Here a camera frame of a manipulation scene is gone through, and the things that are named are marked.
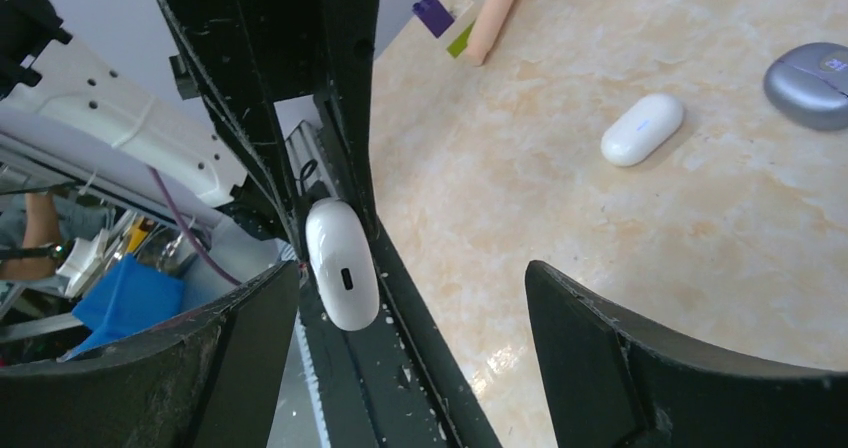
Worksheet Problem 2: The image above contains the white earbud case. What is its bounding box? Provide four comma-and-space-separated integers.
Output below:
305, 198, 380, 332

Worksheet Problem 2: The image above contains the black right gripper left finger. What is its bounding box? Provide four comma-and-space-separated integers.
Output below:
1, 262, 300, 447

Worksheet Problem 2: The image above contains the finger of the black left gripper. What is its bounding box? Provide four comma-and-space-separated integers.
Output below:
314, 0, 380, 233
157, 0, 298, 242

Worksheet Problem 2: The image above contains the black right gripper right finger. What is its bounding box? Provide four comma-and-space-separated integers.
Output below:
525, 261, 847, 447

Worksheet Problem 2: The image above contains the lavender charging case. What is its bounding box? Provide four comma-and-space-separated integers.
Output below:
763, 42, 847, 131

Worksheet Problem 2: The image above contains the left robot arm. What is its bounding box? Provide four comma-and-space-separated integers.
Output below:
1, 0, 380, 249

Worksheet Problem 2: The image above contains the white oval charging case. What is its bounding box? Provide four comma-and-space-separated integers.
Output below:
601, 93, 685, 167

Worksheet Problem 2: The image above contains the small purple block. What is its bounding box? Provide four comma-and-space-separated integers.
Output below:
412, 0, 455, 38

